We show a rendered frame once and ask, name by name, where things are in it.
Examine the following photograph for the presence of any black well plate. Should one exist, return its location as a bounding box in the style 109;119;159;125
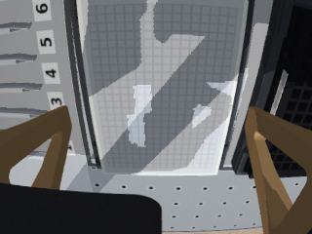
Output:
263;5;312;177

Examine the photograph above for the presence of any white multi-well plate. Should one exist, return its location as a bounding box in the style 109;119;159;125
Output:
76;0;249;176

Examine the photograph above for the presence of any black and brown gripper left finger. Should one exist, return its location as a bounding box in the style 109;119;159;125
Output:
0;105;72;190

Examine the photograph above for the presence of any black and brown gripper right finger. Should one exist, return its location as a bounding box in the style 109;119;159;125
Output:
245;106;312;234

